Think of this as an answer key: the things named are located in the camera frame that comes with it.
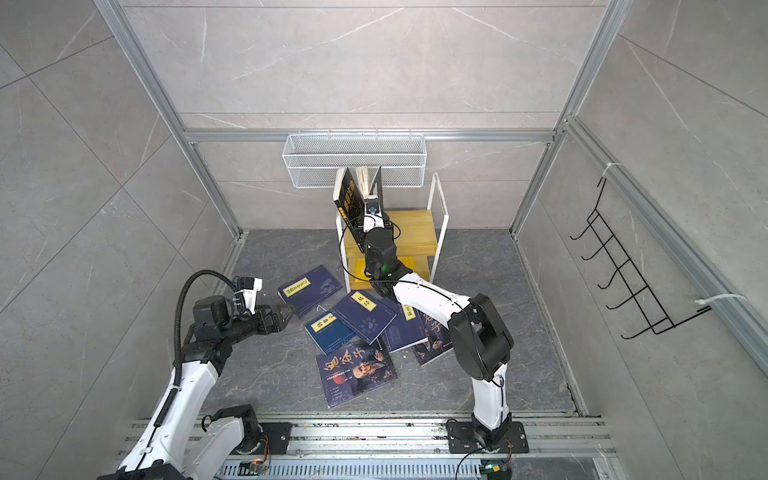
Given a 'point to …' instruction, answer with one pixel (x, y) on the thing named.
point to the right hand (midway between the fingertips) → (372, 206)
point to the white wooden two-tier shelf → (414, 236)
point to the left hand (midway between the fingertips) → (284, 302)
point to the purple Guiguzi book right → (438, 341)
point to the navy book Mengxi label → (406, 328)
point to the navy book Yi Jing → (365, 316)
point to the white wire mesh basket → (313, 160)
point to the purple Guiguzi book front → (353, 368)
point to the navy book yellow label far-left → (309, 290)
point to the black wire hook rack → (659, 320)
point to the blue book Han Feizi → (330, 332)
